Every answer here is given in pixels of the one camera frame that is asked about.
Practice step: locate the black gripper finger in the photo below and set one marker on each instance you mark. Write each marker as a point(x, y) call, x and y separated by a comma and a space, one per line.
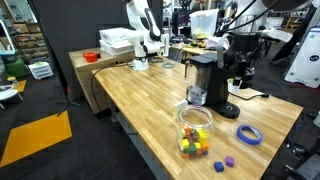
point(236, 71)
point(248, 75)

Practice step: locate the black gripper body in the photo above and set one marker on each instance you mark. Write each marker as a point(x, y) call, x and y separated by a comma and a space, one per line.
point(245, 46)

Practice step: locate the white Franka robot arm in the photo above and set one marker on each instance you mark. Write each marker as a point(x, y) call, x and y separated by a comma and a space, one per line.
point(141, 36)

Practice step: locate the black pod coffee maker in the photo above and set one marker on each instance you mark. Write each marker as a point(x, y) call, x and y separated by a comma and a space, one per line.
point(213, 86)

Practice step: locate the white-legged wooden-top desk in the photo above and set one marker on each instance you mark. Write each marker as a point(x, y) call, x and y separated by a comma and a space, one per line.
point(196, 50)

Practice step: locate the clear plastic storage bin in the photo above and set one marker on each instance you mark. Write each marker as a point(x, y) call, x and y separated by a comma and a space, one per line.
point(203, 21)

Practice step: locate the white panel with blue logo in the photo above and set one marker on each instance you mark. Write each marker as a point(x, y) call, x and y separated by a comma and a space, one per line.
point(305, 60)

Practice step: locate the blue tape roll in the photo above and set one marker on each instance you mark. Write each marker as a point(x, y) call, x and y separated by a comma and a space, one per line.
point(241, 136)

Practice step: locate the small white box yellow print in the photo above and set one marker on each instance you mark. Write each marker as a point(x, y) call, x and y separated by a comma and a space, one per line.
point(180, 108)

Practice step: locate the computer monitor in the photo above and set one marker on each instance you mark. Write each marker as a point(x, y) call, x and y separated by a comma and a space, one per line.
point(181, 20)

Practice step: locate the glass jar of colourful blocks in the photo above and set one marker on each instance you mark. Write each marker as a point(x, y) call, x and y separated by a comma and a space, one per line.
point(195, 140)

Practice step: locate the purple cube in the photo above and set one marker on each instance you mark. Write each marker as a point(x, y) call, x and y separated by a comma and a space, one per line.
point(229, 161)

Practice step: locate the blue cube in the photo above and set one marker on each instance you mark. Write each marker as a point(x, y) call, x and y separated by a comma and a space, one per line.
point(218, 167)

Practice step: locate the black tool cart with clamps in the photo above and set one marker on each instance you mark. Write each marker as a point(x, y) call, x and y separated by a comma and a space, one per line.
point(306, 170)

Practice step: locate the white flat carton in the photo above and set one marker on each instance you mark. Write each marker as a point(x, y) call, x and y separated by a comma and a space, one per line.
point(116, 48)
point(115, 35)

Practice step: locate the red emergency stop button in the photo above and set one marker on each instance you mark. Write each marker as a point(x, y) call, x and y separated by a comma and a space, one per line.
point(90, 56)

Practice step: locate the black backdrop panel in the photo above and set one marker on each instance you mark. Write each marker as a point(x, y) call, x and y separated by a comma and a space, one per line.
point(83, 20)

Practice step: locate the black tripod stand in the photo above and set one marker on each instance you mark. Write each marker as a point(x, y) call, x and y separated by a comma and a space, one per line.
point(68, 100)

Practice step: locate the white drawer unit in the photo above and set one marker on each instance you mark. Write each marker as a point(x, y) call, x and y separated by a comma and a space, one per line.
point(40, 70)

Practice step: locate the large orange floor mat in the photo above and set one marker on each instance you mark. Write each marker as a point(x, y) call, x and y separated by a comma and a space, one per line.
point(33, 136)

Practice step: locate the small orange floor mat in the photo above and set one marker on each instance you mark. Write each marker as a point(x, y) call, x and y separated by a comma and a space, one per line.
point(20, 86)

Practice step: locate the green storage bin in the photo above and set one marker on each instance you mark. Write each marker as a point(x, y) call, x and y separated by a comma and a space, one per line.
point(15, 68)

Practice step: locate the grey table frame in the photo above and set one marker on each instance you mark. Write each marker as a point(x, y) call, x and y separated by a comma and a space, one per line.
point(140, 146)

